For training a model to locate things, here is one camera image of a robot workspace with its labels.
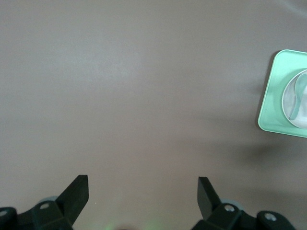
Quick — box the teal plastic spoon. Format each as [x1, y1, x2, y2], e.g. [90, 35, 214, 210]
[289, 73, 307, 120]

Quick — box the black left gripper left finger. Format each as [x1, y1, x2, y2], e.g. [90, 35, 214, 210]
[0, 174, 90, 230]

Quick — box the round white plate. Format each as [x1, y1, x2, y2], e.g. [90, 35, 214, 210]
[282, 68, 307, 129]

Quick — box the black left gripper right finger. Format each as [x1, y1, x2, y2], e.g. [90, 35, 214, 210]
[191, 176, 294, 230]

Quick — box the mint green rectangular tray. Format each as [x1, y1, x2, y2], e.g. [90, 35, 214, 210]
[258, 49, 307, 139]

